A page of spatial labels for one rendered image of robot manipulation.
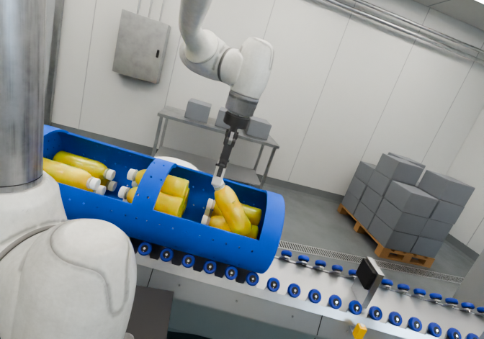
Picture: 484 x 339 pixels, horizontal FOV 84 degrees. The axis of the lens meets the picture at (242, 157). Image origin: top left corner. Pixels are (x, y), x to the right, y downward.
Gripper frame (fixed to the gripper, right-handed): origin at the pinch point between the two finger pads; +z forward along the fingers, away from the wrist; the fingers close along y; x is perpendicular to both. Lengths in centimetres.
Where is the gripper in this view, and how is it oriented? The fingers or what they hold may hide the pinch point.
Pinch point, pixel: (219, 173)
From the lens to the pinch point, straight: 86.8
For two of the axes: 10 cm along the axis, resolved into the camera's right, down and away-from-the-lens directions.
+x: -9.5, -3.0, -0.9
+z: -3.1, 9.0, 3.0
